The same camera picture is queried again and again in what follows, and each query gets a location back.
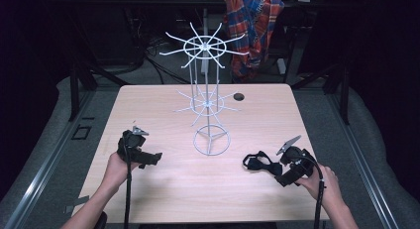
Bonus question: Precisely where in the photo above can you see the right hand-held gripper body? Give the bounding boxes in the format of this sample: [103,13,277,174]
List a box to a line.
[275,134,317,182]

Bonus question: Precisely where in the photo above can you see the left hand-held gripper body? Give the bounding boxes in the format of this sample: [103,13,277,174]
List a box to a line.
[116,125,151,164]

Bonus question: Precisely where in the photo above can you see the black bow tie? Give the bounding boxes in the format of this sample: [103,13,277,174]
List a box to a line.
[242,151,283,177]

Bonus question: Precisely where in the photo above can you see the person's right hand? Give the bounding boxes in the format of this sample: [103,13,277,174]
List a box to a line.
[294,163,345,211]

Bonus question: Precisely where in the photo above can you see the person's left hand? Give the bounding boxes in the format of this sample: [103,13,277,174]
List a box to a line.
[103,151,141,191]

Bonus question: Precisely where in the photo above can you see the red blue plaid cloth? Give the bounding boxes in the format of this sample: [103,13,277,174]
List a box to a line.
[223,0,285,84]

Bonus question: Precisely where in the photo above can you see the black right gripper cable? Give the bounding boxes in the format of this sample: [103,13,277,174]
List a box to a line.
[295,154,327,229]

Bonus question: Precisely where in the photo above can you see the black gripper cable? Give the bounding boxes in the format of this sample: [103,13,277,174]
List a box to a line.
[122,136,134,229]
[295,154,327,229]

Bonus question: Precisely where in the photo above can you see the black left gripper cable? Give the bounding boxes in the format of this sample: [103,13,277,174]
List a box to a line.
[122,136,134,229]

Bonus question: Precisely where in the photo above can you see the grey metal floor rail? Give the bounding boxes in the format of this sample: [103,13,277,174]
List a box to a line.
[3,89,97,229]
[325,89,401,229]

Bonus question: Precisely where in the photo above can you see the black metal stand frame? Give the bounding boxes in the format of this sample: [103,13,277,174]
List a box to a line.
[67,54,131,123]
[289,61,352,126]

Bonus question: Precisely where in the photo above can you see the white wire display rack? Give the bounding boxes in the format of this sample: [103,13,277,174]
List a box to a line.
[158,22,251,157]

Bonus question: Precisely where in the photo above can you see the black floor cables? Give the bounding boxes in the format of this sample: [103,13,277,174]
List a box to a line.
[142,40,192,85]

